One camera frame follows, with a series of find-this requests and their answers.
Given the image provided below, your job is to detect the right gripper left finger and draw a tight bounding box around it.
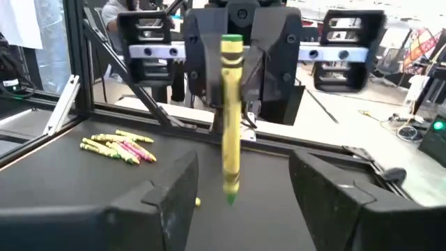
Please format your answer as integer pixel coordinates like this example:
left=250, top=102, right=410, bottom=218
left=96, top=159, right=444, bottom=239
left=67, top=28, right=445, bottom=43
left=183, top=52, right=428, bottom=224
left=0, top=149, right=200, bottom=251

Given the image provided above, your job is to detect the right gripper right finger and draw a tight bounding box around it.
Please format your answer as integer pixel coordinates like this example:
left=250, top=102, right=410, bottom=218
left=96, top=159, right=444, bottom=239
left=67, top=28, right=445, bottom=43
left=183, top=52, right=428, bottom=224
left=288, top=148, right=446, bottom=251

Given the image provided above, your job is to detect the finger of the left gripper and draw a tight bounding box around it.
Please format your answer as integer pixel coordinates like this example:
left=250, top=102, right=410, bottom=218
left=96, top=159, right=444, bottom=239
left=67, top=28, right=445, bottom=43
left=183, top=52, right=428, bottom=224
left=243, top=8, right=302, bottom=104
left=184, top=8, right=227, bottom=105

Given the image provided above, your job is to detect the green-yellow crayon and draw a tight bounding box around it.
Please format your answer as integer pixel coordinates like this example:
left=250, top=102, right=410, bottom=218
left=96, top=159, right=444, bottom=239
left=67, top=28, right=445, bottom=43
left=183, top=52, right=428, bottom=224
left=220, top=33, right=245, bottom=206

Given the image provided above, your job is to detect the grey office chair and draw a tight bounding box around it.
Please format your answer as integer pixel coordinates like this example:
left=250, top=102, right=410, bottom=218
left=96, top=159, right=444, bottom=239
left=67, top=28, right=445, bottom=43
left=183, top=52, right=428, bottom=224
left=376, top=47, right=406, bottom=77

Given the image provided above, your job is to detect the pink crayon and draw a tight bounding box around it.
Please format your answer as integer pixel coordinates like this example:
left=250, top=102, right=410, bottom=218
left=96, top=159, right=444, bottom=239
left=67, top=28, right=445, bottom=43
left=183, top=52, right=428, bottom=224
left=123, top=140, right=155, bottom=163
left=117, top=141, right=143, bottom=161

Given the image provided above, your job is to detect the colourful cloth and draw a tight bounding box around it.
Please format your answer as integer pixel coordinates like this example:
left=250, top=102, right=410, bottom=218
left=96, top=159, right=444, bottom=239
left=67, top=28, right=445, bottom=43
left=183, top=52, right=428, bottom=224
left=400, top=26, right=444, bottom=76

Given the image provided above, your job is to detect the white box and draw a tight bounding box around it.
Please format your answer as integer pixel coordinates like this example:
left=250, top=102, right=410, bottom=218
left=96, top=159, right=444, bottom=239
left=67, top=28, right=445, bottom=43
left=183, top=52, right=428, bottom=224
left=405, top=74, right=433, bottom=107

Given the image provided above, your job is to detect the black box with green light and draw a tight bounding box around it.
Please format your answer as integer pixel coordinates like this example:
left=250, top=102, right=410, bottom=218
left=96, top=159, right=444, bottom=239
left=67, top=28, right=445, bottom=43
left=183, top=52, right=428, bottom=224
left=417, top=113, right=446, bottom=169

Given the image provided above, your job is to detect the translucent plastic curtain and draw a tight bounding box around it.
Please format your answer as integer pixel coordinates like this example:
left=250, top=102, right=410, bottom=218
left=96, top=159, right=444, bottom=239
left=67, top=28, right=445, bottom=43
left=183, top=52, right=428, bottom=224
left=33, top=0, right=73, bottom=96

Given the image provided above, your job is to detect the white sheet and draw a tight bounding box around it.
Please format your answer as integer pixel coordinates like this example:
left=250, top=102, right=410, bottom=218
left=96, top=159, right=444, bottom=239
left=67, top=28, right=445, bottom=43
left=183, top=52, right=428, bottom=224
left=0, top=0, right=45, bottom=50

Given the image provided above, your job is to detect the black frame knob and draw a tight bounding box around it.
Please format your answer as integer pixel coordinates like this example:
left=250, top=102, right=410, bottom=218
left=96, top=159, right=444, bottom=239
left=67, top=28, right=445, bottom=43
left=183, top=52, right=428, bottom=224
left=380, top=167, right=408, bottom=185

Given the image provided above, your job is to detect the white arm base bracket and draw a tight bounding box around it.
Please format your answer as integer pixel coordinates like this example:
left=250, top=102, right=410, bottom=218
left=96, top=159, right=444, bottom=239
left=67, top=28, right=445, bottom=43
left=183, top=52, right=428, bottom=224
left=239, top=111, right=258, bottom=143

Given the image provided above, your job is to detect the coiled cable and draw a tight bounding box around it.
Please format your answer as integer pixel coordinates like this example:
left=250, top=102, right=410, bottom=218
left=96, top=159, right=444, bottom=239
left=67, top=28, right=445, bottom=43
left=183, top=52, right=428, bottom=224
left=396, top=123, right=424, bottom=143

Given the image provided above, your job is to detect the black aluminium table frame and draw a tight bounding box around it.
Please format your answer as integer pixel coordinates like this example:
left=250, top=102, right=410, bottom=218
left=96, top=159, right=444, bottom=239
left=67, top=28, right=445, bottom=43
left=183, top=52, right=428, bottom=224
left=0, top=0, right=419, bottom=210

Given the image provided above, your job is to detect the silver aluminium bracket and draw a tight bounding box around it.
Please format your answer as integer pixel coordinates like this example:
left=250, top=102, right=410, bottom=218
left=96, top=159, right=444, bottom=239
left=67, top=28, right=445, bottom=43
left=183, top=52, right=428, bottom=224
left=42, top=74, right=82, bottom=137

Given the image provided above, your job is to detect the black cable bundle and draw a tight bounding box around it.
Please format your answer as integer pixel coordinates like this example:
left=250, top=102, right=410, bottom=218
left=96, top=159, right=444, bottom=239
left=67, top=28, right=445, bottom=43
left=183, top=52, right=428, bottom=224
left=0, top=31, right=38, bottom=101

